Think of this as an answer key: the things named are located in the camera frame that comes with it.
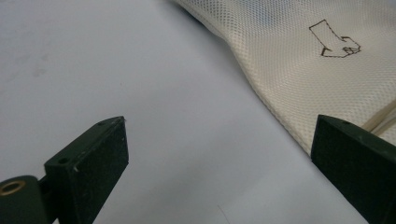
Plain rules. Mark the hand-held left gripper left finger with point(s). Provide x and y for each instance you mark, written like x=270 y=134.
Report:
x=93 y=168

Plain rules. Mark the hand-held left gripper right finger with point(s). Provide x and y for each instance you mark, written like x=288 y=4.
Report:
x=358 y=168

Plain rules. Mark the white mesh zipper bag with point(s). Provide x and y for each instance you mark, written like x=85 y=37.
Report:
x=295 y=68

